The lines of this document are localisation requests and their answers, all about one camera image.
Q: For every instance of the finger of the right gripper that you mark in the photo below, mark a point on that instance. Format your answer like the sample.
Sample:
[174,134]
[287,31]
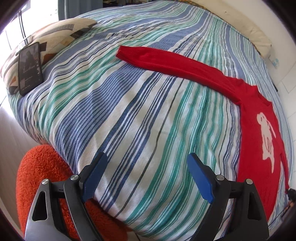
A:
[291,193]

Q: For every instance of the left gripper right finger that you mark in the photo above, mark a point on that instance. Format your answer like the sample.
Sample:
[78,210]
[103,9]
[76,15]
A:
[248,220]

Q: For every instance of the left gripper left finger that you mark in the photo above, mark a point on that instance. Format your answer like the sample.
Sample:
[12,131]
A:
[45,220]

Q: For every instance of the red rabbit sweater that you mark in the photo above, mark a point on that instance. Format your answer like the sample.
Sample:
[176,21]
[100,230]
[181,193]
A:
[262,155]

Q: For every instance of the orange fluffy trousers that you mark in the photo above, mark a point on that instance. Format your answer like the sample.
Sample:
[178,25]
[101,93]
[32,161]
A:
[43,162]

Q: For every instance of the white wardrobe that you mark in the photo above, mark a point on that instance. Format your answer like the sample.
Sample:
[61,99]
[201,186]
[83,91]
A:
[286,90]

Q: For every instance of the striped blue green bedspread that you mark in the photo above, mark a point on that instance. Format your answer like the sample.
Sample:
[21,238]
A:
[146,122]

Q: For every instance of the black smartphone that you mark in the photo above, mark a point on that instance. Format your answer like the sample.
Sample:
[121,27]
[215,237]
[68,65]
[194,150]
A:
[29,68]

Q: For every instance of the patterned beige cushion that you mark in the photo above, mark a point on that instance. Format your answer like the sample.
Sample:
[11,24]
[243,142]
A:
[52,38]

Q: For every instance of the cream padded headboard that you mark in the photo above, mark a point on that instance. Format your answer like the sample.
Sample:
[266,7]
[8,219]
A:
[239,21]

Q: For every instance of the blue-grey curtain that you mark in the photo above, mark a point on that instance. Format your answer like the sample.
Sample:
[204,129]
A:
[72,8]

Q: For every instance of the wall socket panel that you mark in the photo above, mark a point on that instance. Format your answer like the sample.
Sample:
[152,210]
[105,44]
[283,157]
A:
[274,61]

